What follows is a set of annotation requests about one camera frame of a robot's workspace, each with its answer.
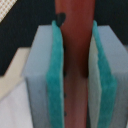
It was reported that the teal padded gripper left finger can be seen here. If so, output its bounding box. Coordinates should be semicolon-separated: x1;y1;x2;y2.
23;21;64;128

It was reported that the beige woven placemat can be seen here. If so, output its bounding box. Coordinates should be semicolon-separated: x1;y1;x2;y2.
0;0;17;23

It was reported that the teal padded gripper right finger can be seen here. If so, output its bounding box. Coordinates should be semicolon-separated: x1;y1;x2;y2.
88;22;128;128

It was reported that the black tablecloth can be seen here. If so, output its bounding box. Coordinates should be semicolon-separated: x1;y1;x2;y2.
0;0;128;76

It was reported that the reddish brown toy sausage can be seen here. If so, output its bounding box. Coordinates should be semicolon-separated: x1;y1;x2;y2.
55;0;95;128

